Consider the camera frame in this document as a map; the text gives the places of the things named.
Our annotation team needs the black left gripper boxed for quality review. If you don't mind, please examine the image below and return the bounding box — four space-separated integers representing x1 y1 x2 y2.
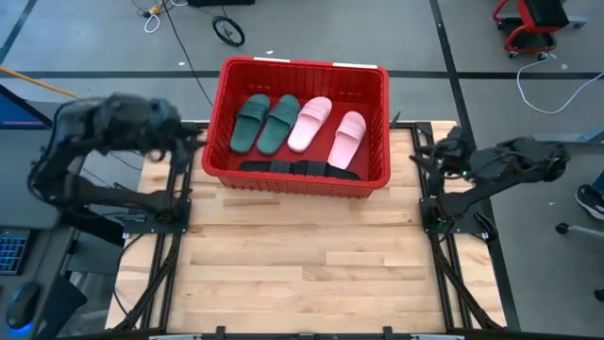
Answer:
141 98 208 174

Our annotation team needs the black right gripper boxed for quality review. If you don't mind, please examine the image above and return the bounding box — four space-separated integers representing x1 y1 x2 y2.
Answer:
409 127 474 196

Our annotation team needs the dark green rubber slide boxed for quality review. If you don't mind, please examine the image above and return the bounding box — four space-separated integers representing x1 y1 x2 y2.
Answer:
229 93 272 155
256 93 302 157

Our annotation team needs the black rubber slide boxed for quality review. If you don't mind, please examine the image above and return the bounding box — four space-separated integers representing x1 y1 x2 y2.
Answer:
239 160 303 175
296 160 362 182

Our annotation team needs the pink rubber slide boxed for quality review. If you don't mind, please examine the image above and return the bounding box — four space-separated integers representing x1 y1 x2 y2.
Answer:
286 95 333 154
327 110 368 171

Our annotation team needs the red plastic bin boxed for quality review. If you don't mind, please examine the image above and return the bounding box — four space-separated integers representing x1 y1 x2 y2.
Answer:
201 55 392 199

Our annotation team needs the white office chair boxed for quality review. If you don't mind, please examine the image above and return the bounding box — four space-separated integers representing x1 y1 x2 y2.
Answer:
554 221 604 241

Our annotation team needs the person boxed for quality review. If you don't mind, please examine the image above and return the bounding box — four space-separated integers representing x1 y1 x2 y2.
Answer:
574 169 604 222

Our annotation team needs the computer monitor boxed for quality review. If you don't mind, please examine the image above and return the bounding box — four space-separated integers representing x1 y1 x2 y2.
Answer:
0 83 54 131

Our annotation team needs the red rolling stool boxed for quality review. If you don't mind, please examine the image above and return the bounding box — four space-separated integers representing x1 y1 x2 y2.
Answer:
493 0 589 60

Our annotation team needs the black keyboard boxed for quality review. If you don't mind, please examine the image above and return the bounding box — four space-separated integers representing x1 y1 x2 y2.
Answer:
0 228 31 277

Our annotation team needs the black computer mouse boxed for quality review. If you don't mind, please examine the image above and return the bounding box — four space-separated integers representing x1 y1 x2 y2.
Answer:
5 281 42 331

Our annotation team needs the black floor cable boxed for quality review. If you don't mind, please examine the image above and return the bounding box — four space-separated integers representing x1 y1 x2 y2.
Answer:
159 0 215 108

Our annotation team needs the white floor cable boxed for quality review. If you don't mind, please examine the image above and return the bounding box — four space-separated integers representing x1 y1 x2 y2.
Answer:
515 56 604 116

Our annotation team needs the black coiled cable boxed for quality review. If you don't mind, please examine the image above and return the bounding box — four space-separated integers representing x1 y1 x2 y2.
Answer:
211 15 246 48

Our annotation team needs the white coiled cable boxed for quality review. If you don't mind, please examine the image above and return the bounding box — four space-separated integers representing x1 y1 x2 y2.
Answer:
143 0 190 35

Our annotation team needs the yellow cable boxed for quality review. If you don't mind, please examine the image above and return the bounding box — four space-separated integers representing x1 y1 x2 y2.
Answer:
0 65 92 103

